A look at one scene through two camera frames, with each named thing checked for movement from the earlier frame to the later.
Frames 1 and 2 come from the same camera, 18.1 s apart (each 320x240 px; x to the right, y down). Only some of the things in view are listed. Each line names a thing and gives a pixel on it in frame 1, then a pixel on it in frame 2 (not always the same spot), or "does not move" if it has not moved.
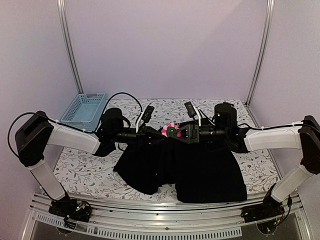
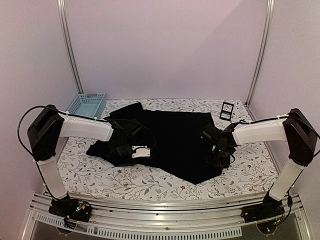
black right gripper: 194,132 → 217,161
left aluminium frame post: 62,11 does not move
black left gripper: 145,139 → 122,162
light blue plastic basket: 84,112 does not move
